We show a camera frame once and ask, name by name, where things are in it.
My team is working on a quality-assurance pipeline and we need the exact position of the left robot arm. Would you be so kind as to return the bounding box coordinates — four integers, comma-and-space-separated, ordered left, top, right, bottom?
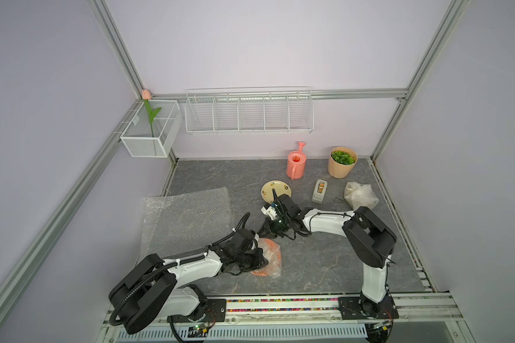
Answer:
109, 228, 268, 334

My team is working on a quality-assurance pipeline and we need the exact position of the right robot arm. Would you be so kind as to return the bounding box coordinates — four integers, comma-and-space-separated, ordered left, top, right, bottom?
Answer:
258, 194, 397, 319

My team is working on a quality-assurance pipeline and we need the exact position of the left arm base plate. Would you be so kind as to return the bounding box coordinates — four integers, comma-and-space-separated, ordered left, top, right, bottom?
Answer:
172, 298, 227, 323

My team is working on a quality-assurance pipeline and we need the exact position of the long white wire basket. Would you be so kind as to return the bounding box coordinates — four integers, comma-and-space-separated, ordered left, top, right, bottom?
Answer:
185, 87, 315, 134

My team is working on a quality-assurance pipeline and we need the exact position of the bubble wrap sheet pile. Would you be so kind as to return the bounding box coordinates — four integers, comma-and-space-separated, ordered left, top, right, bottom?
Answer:
138, 187, 233, 261

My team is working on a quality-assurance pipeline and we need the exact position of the potted green plant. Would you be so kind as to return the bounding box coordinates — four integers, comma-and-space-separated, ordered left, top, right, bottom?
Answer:
328, 147, 358, 179

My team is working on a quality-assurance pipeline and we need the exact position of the pink watering can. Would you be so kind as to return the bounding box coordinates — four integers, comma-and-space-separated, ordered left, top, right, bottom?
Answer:
286, 141, 307, 180

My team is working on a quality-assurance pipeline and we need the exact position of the pink artificial tulip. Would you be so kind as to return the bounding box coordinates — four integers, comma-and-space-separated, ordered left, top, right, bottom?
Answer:
141, 89, 162, 137

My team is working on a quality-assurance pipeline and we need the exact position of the cream beige plate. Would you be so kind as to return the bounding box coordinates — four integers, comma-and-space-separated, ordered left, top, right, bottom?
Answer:
260, 180, 292, 204

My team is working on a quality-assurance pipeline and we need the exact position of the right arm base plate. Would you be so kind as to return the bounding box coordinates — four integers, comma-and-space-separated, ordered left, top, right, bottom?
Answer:
338, 294, 399, 320

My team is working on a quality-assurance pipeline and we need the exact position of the small white wire basket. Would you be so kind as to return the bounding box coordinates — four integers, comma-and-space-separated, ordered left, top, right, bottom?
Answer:
120, 100, 183, 158

